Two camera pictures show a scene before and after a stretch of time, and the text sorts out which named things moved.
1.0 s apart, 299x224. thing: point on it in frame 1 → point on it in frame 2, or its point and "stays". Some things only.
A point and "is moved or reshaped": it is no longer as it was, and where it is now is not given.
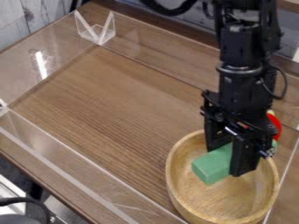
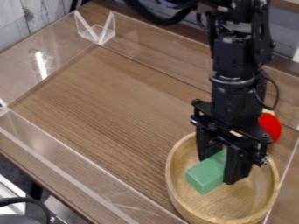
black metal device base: [39, 213] stays
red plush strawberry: [273, 116] stays
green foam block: [211, 165] is moved or reshaped
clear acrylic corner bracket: [98, 34] stays
